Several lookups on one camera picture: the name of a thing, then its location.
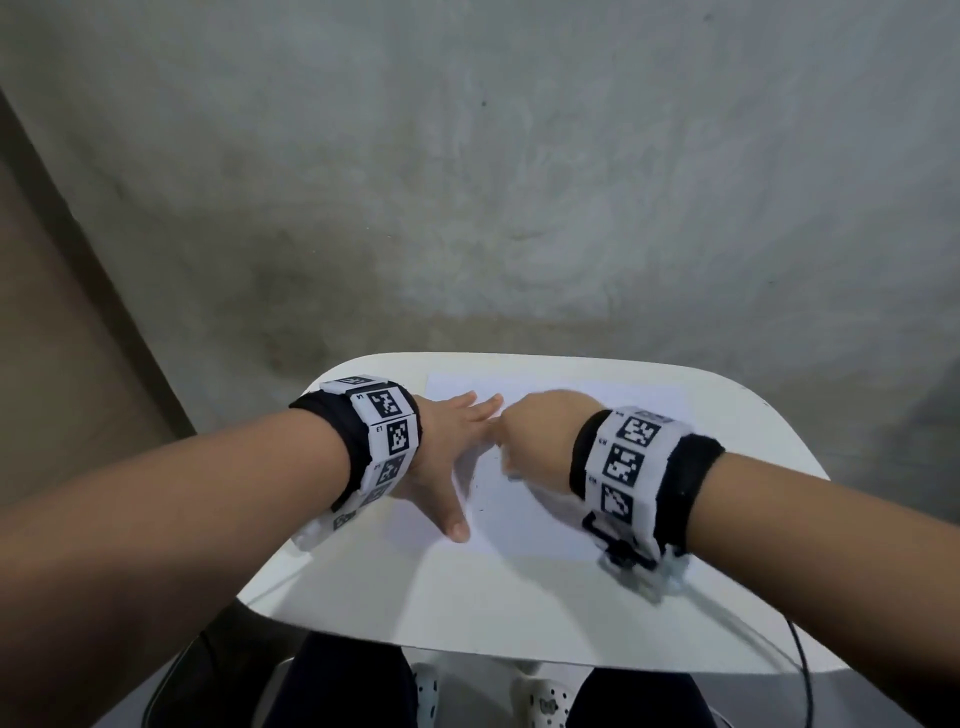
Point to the person's right hand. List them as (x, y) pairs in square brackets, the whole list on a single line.
[(547, 439)]

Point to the person's left hand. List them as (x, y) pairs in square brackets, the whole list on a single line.
[(442, 450)]

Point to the white paper sheet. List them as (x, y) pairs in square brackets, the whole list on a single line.
[(525, 525)]

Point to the person's left forearm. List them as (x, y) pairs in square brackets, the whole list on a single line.
[(172, 540)]

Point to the person's right forearm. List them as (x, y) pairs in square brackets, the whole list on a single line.
[(840, 570)]

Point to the person's left leg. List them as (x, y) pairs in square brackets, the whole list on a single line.
[(337, 686)]

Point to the person's leg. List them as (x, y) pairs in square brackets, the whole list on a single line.
[(337, 686), (645, 701)]

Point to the person's right leg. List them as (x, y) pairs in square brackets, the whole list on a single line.
[(645, 701)]

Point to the white perforated clog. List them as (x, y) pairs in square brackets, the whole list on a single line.
[(427, 697), (544, 705)]

